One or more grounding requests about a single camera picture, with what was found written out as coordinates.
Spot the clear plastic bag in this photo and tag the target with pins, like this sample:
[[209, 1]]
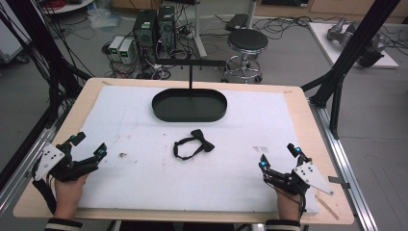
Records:
[[102, 17]]

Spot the wooden table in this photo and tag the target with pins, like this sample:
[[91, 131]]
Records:
[[304, 128]]

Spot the black bow tie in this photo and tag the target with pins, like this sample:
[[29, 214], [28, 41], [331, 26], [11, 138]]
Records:
[[205, 145]]

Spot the slim black computer tower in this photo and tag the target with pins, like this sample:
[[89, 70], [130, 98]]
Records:
[[166, 27]]

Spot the round white table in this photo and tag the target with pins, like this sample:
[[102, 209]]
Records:
[[69, 5]]

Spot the thin wooden stick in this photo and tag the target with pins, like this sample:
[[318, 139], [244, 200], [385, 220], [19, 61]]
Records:
[[327, 207]]

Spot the white power supply unit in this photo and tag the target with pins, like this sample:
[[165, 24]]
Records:
[[126, 51], [115, 45]]

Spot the white foam mat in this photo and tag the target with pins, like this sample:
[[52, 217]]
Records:
[[224, 183]]

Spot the person's striped sleeve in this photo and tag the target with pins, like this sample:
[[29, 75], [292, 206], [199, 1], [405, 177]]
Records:
[[282, 225], [62, 225]]

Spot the person's right striped sleeve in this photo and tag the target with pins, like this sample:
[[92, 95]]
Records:
[[282, 225]]

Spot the person's right hand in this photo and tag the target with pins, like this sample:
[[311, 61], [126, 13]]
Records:
[[288, 207]]

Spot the grey desk leg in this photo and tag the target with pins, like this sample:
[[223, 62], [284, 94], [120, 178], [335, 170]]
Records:
[[199, 32]]

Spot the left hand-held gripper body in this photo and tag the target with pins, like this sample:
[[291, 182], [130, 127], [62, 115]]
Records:
[[69, 168]]

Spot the black round stool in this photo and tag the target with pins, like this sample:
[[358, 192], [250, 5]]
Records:
[[247, 40]]

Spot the small metal bracket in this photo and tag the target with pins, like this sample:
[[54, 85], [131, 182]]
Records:
[[336, 180]]

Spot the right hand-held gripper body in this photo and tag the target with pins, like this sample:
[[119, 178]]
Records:
[[312, 174]]

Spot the flat black box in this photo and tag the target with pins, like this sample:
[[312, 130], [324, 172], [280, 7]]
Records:
[[236, 21]]

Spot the person's left striped sleeve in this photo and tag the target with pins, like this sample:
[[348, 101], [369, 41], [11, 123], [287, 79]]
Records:
[[62, 225]]

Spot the white floor board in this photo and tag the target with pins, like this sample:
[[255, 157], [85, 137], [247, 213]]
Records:
[[324, 41]]

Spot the aluminium rail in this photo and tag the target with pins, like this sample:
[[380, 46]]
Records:
[[29, 154], [349, 179]]

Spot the black frame strut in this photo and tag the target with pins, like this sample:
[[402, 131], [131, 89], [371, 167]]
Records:
[[346, 64]]

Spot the black stand with oval tray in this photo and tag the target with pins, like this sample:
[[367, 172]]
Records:
[[189, 107]]

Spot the person's left hand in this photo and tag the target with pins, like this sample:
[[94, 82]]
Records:
[[68, 195]]

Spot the large black computer tower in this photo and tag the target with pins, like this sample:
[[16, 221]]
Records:
[[145, 32]]

